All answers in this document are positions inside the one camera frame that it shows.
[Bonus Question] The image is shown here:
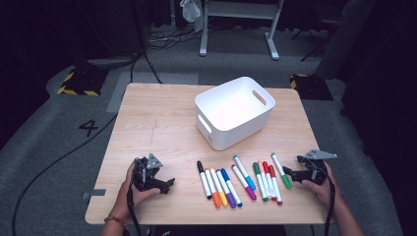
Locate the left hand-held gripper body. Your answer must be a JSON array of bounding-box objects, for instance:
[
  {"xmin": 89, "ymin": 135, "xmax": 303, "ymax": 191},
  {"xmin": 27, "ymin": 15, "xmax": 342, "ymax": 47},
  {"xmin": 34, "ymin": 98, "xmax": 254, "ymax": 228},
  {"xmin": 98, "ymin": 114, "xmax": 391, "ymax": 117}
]
[{"xmin": 132, "ymin": 152, "xmax": 166, "ymax": 193}]

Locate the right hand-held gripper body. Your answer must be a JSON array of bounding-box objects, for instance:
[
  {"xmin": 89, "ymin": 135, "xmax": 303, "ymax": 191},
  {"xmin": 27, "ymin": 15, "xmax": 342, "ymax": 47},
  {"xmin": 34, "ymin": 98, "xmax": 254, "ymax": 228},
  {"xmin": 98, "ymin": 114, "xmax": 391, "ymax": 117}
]
[{"xmin": 290, "ymin": 148, "xmax": 338, "ymax": 185}]

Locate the light green marker pen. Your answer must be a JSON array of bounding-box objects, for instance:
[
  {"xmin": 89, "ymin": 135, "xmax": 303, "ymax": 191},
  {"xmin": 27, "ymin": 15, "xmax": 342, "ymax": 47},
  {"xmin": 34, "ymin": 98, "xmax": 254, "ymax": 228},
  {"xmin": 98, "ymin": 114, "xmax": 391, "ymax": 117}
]
[{"xmin": 270, "ymin": 151, "xmax": 293, "ymax": 190}]

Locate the dark red marker pen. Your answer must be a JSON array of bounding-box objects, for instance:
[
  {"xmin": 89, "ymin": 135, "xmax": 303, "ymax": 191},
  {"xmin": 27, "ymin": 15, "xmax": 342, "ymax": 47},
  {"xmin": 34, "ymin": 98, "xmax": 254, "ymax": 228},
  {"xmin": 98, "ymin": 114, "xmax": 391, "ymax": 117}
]
[{"xmin": 268, "ymin": 164, "xmax": 283, "ymax": 207}]

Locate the peach marker pen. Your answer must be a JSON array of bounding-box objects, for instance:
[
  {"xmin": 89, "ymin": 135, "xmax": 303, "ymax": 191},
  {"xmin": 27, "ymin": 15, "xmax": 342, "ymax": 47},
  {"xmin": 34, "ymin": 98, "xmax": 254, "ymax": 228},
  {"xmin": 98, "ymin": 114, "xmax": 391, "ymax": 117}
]
[{"xmin": 259, "ymin": 160, "xmax": 273, "ymax": 201}]

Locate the dark green marker pen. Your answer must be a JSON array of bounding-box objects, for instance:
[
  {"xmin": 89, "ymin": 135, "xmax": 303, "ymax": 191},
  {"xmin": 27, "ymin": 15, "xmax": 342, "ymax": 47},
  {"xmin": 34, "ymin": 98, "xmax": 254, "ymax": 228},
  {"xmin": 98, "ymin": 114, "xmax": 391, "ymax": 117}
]
[{"xmin": 252, "ymin": 161, "xmax": 268, "ymax": 203}]

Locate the magenta marker pen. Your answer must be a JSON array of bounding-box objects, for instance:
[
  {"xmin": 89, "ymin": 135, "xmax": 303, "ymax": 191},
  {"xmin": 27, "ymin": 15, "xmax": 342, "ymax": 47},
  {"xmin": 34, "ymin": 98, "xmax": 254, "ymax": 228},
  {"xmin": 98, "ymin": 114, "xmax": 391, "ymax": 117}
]
[{"xmin": 230, "ymin": 163, "xmax": 258, "ymax": 202}]

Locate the yellow marker pen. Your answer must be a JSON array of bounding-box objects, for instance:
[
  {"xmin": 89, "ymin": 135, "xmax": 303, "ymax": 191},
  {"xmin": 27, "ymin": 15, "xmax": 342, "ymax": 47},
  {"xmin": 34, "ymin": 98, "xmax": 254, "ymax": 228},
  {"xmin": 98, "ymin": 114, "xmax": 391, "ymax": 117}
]
[{"xmin": 209, "ymin": 167, "xmax": 229, "ymax": 207}]

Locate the dark blue marker pen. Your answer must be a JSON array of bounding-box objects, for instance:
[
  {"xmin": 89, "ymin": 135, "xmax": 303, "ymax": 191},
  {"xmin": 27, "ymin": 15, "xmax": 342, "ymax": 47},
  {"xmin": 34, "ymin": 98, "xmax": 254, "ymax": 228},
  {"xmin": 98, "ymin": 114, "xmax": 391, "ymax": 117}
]
[{"xmin": 219, "ymin": 167, "xmax": 244, "ymax": 208}]

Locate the purple marker pen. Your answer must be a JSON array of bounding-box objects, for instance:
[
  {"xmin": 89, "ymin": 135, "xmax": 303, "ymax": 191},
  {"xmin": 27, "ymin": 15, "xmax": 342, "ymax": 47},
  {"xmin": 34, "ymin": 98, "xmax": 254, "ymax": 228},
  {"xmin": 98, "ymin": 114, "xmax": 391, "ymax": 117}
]
[{"xmin": 215, "ymin": 169, "xmax": 237, "ymax": 209}]

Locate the white plastic storage box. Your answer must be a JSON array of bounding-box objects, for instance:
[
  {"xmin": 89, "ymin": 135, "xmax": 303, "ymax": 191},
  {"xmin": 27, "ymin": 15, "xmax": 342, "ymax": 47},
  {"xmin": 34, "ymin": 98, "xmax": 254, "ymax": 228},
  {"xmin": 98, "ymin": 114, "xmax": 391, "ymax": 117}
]
[{"xmin": 194, "ymin": 76, "xmax": 276, "ymax": 151}]

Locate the person's right hand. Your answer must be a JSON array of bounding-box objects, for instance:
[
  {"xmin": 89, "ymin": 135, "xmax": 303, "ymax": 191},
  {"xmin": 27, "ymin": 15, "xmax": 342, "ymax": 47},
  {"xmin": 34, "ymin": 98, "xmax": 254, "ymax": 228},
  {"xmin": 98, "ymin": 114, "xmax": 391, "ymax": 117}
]
[{"xmin": 301, "ymin": 161, "xmax": 342, "ymax": 207}]

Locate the person's left hand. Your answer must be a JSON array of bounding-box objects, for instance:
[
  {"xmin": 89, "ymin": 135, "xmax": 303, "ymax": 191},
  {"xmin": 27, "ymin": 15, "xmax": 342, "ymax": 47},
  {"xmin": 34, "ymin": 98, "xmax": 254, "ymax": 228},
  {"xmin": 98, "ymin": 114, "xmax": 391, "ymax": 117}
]
[{"xmin": 111, "ymin": 161, "xmax": 162, "ymax": 218}]

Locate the black marker pen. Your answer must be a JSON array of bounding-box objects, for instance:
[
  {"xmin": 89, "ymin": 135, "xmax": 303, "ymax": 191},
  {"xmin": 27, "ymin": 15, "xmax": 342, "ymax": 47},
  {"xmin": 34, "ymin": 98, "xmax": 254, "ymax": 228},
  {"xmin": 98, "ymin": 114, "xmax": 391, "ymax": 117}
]
[{"xmin": 196, "ymin": 159, "xmax": 212, "ymax": 201}]

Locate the grey tape piece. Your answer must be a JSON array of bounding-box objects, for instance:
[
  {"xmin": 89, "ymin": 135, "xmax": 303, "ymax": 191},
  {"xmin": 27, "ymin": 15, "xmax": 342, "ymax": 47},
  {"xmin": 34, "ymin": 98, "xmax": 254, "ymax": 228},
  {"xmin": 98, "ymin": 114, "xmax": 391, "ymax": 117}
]
[{"xmin": 82, "ymin": 188, "xmax": 107, "ymax": 201}]

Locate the person's dark clothing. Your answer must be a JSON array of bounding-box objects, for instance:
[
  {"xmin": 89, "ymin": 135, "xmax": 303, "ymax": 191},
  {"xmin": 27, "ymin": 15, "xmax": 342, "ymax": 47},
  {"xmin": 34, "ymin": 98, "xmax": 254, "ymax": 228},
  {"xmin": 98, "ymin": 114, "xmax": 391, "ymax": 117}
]
[{"xmin": 144, "ymin": 224, "xmax": 289, "ymax": 236}]

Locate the black tripod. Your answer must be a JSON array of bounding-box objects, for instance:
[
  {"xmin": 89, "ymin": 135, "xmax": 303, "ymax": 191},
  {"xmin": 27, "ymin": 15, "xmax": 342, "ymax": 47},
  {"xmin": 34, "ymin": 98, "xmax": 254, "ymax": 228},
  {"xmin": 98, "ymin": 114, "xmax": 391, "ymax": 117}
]
[{"xmin": 290, "ymin": 18, "xmax": 330, "ymax": 63}]

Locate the grey stand base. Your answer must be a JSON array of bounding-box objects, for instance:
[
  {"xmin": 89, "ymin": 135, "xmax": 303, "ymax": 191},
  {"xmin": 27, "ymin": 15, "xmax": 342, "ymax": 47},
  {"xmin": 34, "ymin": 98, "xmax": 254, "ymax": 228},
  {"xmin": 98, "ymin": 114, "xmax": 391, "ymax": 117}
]
[{"xmin": 87, "ymin": 56, "xmax": 141, "ymax": 71}]

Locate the grey curtain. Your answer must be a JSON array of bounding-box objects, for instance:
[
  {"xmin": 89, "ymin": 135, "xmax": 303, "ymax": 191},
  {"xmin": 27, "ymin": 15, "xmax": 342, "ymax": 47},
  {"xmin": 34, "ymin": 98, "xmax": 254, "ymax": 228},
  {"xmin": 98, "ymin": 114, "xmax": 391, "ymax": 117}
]
[{"xmin": 315, "ymin": 0, "xmax": 377, "ymax": 81}]

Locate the white plastic bag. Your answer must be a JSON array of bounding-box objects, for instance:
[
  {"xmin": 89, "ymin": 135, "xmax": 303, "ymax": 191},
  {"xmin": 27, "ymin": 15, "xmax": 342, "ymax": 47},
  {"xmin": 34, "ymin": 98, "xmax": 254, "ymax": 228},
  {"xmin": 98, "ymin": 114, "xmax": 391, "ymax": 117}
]
[{"xmin": 179, "ymin": 0, "xmax": 204, "ymax": 25}]

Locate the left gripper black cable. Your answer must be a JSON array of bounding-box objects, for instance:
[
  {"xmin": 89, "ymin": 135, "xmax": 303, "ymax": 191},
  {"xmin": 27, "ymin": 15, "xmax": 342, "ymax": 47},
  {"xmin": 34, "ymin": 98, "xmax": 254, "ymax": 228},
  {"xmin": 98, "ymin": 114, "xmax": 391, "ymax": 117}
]
[{"xmin": 126, "ymin": 181, "xmax": 143, "ymax": 236}]

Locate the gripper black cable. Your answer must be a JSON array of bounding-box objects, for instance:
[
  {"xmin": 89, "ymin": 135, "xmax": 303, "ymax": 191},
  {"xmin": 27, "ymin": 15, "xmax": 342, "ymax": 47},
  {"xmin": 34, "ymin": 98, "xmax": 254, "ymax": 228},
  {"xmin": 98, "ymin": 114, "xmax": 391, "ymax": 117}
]
[
  {"xmin": 126, "ymin": 181, "xmax": 143, "ymax": 236},
  {"xmin": 324, "ymin": 165, "xmax": 337, "ymax": 236}
]

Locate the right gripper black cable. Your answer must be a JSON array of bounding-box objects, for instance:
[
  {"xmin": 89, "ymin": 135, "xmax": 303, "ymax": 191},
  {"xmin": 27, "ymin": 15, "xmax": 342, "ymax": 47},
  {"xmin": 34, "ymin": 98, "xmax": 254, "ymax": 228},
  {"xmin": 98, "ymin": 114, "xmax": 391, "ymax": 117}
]
[{"xmin": 324, "ymin": 165, "xmax": 337, "ymax": 236}]

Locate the orange bead bracelet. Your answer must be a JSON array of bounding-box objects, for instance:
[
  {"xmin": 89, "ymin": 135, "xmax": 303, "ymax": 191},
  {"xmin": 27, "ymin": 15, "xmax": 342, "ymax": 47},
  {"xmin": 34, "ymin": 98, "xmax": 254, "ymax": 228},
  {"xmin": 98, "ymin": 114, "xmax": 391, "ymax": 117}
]
[{"xmin": 103, "ymin": 214, "xmax": 130, "ymax": 229}]

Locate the black yellow striped base plate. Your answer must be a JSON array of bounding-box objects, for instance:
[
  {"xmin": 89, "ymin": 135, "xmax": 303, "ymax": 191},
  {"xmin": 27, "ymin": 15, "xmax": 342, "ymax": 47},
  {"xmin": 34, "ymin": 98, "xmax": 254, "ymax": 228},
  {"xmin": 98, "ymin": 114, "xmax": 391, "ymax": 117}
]
[
  {"xmin": 289, "ymin": 73, "xmax": 334, "ymax": 101},
  {"xmin": 56, "ymin": 66, "xmax": 110, "ymax": 97}
]

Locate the black floor cable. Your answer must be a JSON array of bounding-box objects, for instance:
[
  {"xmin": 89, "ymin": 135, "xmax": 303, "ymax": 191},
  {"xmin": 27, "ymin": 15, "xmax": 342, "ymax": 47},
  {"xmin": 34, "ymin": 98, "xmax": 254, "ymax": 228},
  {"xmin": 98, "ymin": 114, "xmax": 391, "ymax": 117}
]
[
  {"xmin": 11, "ymin": 112, "xmax": 118, "ymax": 236},
  {"xmin": 129, "ymin": 50, "xmax": 163, "ymax": 85}
]

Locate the bundle of floor cables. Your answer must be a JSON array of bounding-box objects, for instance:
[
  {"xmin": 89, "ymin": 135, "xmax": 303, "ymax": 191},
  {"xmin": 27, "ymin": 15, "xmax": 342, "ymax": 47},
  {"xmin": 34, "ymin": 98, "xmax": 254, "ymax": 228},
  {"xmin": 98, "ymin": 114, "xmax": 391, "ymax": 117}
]
[{"xmin": 147, "ymin": 28, "xmax": 202, "ymax": 50}]

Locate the white desk frame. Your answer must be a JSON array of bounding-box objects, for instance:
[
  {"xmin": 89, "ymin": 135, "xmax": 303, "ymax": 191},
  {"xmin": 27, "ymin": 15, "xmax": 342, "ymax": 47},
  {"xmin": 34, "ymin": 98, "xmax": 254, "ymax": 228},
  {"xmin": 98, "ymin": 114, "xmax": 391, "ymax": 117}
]
[{"xmin": 199, "ymin": 0, "xmax": 285, "ymax": 61}]

